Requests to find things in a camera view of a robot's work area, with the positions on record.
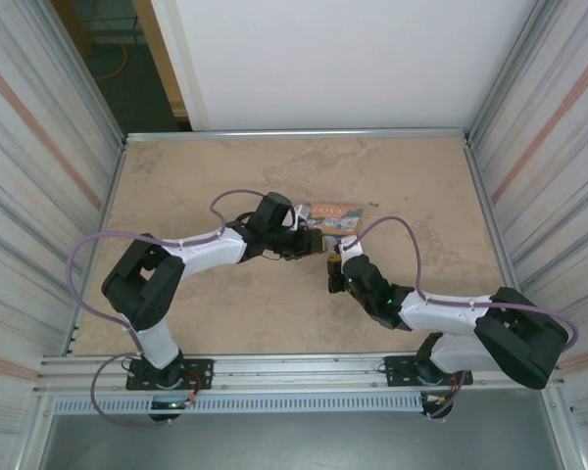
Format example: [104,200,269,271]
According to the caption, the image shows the grey slotted cable duct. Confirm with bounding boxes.
[52,391,425,415]

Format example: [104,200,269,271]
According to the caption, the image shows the aluminium mounting rail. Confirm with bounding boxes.
[33,348,567,396]

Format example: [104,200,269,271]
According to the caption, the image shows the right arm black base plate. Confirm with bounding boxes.
[383,354,474,389]

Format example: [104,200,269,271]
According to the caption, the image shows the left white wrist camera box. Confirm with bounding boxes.
[291,203,314,230]

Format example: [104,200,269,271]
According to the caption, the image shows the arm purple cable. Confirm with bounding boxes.
[355,215,580,420]
[67,188,269,428]

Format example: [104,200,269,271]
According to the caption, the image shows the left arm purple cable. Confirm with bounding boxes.
[67,188,269,428]

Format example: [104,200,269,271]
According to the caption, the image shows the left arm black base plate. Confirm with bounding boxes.
[125,358,215,392]

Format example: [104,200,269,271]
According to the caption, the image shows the wooden door frame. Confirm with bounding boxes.
[131,0,188,118]

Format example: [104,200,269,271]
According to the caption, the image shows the base red black wires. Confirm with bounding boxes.
[181,370,213,408]
[420,374,465,408]

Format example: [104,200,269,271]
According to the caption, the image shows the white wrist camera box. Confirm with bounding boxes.
[337,234,365,261]
[291,203,314,230]

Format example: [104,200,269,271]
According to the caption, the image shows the aluminium table edge profile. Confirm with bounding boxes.
[123,127,472,145]

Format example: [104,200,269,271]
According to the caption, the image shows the right base red black wires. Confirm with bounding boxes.
[420,374,465,408]

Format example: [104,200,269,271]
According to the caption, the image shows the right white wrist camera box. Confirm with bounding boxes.
[337,234,365,261]

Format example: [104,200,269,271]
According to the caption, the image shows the left base red black wires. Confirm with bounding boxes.
[181,370,213,408]

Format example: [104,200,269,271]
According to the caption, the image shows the orange bear-print tin box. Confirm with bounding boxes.
[301,202,366,249]

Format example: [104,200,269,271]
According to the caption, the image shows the orange floor cable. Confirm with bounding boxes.
[96,43,129,81]

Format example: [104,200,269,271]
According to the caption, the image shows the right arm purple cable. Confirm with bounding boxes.
[355,215,580,420]

